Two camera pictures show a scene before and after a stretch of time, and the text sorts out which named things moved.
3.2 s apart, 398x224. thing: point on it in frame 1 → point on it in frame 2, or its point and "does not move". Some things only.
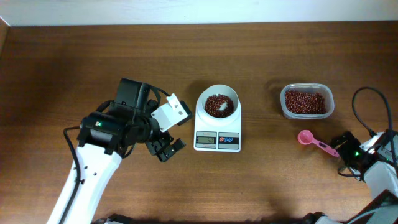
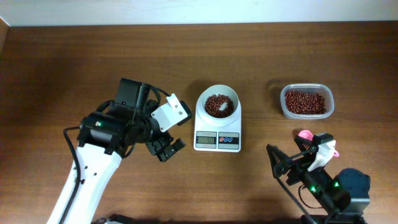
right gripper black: x=346 y=150 → x=299 y=166
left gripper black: x=163 y=140 does not move
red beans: x=295 y=101 does not move
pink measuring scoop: x=306 y=137 does not move
